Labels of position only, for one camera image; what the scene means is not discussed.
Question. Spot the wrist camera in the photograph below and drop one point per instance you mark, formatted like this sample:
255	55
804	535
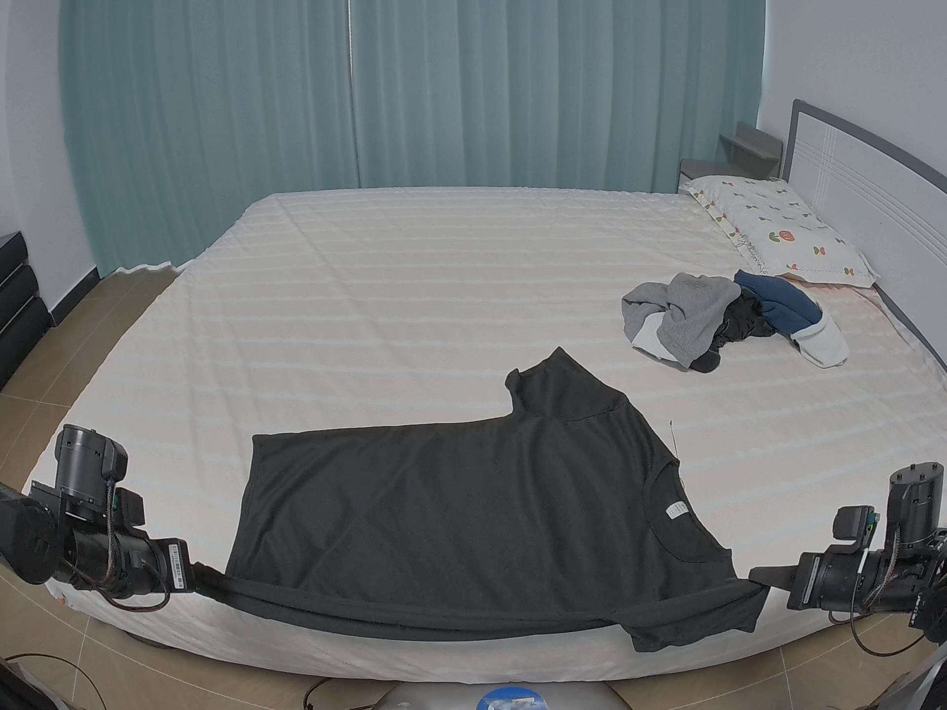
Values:
854	526
127	509

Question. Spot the bed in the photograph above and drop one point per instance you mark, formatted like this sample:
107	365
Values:
444	285

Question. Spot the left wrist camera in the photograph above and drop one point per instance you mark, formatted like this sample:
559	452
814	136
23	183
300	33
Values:
127	509

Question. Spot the black T-shirt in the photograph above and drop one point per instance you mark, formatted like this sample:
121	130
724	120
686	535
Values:
459	515

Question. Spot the blue-green curtain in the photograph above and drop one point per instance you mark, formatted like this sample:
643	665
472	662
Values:
207	100
555	63

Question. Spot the white printed pillow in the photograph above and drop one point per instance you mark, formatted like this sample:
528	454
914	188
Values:
777	226

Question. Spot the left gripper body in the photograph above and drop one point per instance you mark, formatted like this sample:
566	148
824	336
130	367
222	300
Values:
176	565

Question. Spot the grey bedside table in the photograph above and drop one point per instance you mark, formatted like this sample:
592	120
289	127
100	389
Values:
751	145

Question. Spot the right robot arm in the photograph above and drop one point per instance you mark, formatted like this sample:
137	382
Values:
917	500

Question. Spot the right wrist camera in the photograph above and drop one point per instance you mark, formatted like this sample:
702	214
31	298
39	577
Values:
854	526

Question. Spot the pile of clothes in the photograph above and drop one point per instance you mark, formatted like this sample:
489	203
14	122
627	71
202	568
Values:
695	315

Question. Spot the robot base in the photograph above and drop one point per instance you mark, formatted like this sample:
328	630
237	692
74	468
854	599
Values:
444	699

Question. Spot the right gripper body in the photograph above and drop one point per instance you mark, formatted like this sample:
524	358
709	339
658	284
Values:
810	581

